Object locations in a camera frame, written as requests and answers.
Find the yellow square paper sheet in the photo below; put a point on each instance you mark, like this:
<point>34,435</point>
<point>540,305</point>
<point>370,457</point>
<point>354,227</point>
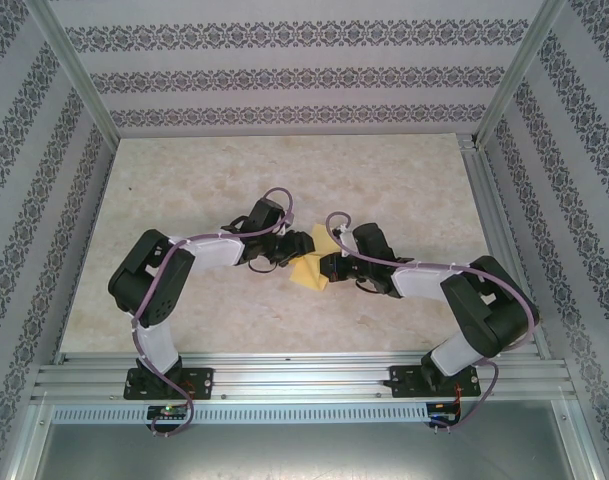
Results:
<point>309,275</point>

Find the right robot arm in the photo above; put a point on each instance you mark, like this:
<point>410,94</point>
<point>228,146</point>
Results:
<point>451,357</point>

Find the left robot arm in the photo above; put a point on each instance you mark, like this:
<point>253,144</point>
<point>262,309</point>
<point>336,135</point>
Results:
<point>156,350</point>

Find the grey metal sheet panel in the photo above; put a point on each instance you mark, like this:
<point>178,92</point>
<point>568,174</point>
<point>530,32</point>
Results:
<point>304,455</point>

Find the small circuit board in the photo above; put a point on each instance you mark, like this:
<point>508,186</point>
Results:
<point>441,415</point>
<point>166,411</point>

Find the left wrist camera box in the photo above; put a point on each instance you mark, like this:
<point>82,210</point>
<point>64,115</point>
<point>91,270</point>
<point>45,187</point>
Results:
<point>282,231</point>

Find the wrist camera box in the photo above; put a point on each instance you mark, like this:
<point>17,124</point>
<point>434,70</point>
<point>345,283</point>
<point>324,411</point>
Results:
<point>282,231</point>
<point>343,229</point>

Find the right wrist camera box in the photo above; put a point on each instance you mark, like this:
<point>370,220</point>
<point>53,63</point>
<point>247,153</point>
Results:
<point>343,229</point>

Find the aluminium mounting rail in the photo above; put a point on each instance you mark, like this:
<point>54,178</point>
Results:
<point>304,375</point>

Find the aluminium side rail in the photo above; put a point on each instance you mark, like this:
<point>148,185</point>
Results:
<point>489,200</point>

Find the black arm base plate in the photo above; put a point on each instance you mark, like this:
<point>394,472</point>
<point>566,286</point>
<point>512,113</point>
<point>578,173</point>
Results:
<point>204,382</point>
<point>401,380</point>

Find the aluminium frame post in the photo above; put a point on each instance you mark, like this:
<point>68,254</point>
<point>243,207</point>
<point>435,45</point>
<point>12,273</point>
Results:
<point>519,70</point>
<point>76,70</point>

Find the aluminium lower frame bar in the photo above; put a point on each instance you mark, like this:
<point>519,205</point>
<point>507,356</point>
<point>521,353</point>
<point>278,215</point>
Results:
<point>26,445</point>
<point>581,445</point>

